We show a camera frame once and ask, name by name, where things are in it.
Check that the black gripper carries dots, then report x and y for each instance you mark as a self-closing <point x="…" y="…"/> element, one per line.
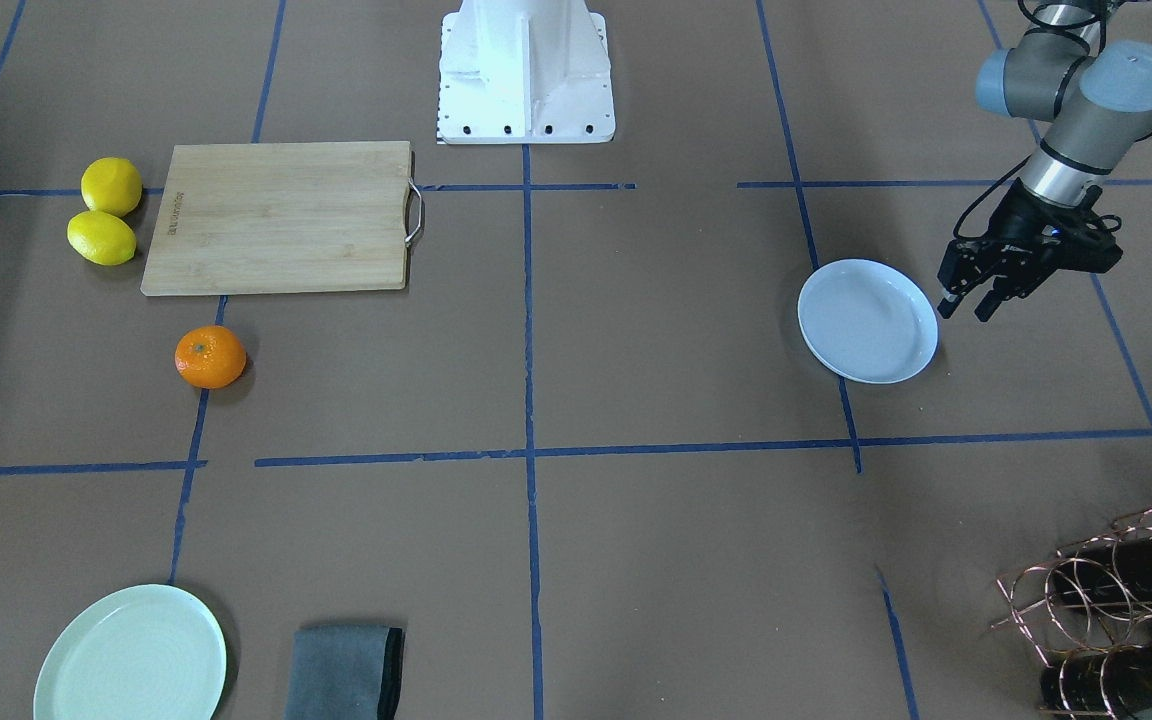
<point x="1018" y="222"/>

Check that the pale blue plate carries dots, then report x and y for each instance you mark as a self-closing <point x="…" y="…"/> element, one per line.
<point x="867" y="322"/>

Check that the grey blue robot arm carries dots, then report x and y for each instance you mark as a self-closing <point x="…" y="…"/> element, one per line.
<point x="1095" y="96"/>

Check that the pale green plate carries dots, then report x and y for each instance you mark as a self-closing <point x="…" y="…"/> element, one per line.
<point x="150" y="651"/>

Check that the upper dark wine bottle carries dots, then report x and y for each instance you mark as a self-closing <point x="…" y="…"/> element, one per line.
<point x="1114" y="574"/>

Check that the dark wine bottle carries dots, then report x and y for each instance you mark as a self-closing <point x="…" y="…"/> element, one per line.
<point x="1112" y="685"/>
<point x="1114" y="574"/>

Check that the lower dark wine bottle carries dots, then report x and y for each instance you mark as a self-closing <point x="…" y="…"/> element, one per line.
<point x="1112" y="685"/>

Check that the bamboo cutting board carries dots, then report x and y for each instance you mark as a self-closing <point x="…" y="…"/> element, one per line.
<point x="265" y="218"/>

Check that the folded grey cloth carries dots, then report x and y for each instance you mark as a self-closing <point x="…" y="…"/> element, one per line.
<point x="345" y="671"/>

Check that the orange mandarin fruit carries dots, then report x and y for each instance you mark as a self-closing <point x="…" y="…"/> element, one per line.
<point x="210" y="357"/>

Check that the upper yellow lemon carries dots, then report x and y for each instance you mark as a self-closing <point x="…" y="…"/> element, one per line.
<point x="112" y="185"/>

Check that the yellow lemon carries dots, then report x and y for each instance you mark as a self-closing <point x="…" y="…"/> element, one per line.
<point x="101" y="238"/>
<point x="112" y="185"/>

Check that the lower yellow lemon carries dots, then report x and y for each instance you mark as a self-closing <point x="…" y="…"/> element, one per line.
<point x="101" y="238"/>

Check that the copper wire bottle rack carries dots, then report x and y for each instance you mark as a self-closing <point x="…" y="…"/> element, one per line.
<point x="1086" y="611"/>

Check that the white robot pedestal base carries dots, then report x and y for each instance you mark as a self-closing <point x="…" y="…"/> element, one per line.
<point x="524" y="72"/>

